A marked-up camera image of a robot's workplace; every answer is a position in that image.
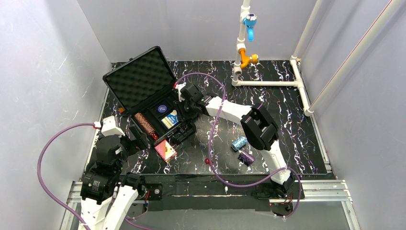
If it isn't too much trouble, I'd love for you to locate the red playing card box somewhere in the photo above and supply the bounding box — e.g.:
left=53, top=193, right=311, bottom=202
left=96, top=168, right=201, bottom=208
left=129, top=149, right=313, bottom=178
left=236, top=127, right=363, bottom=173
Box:
left=154, top=139, right=177, bottom=162

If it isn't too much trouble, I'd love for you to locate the blue playing card box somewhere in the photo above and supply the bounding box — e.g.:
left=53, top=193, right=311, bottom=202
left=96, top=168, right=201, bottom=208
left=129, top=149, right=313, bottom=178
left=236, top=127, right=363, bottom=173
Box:
left=161, top=110, right=179, bottom=129

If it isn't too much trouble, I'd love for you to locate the black foam-lined poker case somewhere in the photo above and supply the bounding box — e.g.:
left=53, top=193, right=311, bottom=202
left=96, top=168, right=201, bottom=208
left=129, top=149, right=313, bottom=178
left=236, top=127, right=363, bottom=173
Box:
left=102, top=46, right=198, bottom=146

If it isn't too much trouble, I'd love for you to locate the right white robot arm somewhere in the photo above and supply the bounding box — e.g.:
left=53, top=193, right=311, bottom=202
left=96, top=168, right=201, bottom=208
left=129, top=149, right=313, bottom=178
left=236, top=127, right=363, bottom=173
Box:
left=174, top=83, right=294, bottom=197

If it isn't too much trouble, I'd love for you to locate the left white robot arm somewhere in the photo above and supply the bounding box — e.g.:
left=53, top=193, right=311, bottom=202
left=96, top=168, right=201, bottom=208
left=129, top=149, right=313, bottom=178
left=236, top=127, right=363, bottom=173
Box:
left=78, top=126, right=149, bottom=230

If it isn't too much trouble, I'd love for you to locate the orange black poker chip stack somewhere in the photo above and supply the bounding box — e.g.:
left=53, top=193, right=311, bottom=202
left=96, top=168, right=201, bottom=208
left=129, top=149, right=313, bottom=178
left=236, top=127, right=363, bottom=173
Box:
left=134, top=113, right=155, bottom=134

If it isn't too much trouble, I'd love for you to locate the blue small blind button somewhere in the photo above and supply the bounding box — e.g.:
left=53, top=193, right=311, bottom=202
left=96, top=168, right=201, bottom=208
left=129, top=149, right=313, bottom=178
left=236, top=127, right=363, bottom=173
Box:
left=157, top=104, right=168, bottom=114

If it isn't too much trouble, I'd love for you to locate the light blue poker chip stack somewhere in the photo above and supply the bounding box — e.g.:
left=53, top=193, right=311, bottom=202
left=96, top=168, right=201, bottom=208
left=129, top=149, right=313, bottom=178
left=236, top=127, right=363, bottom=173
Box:
left=231, top=137, right=248, bottom=151

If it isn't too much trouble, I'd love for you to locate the orange pipe fitting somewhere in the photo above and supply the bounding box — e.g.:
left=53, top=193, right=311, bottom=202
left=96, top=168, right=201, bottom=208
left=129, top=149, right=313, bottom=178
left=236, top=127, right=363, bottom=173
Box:
left=238, top=48, right=259, bottom=69

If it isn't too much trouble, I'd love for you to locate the purple poker chip stack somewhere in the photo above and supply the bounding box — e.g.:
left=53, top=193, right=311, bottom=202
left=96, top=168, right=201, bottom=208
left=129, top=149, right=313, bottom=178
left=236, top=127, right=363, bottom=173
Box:
left=238, top=150, right=255, bottom=166

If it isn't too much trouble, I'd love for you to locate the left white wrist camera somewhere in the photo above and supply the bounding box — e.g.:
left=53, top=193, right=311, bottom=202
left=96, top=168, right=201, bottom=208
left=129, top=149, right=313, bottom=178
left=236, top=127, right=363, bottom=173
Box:
left=101, top=115, right=125, bottom=137

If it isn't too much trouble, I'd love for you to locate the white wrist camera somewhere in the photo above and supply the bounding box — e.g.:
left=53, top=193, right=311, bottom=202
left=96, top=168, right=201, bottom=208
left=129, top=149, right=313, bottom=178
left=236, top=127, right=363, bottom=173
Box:
left=101, top=115, right=125, bottom=137
left=175, top=82, right=186, bottom=102

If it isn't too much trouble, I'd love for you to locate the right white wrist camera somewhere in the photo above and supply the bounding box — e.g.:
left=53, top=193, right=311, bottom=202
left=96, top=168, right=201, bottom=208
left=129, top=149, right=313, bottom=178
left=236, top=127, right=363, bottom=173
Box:
left=175, top=82, right=186, bottom=102

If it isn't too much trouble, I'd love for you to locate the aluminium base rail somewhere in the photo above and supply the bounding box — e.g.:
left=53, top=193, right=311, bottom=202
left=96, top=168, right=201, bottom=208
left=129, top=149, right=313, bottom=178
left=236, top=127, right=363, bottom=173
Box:
left=60, top=181, right=361, bottom=230

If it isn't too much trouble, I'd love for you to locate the white PVC pipe frame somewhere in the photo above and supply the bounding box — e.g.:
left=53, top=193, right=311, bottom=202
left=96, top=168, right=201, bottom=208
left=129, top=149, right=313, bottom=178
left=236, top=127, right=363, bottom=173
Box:
left=231, top=0, right=406, bottom=117

